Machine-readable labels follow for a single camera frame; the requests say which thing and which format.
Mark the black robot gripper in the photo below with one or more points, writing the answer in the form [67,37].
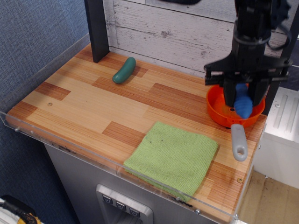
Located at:
[247,63]

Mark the blue grey handled spoon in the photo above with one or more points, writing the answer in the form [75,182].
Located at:
[244,106]

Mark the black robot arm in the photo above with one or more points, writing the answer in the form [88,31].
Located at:
[258,18]

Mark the green knitted rag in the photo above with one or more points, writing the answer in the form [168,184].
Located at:
[172,159]

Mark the green toy pickle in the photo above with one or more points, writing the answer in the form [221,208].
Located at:
[125,71]

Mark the orange plastic bowl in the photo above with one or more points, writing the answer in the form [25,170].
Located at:
[225,115]

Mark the white toy sink counter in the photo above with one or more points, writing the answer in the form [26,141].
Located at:
[278,154]

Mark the silver dispenser button panel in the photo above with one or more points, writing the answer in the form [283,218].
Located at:
[117,208]

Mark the grey toy fridge cabinet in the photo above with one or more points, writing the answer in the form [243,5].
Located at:
[80,179]

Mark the clear acrylic table guard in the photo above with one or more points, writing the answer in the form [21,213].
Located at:
[79,108]

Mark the yellow black object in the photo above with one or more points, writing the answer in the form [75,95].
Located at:
[13,211]

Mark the dark right frame post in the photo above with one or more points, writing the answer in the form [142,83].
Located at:
[285,53]

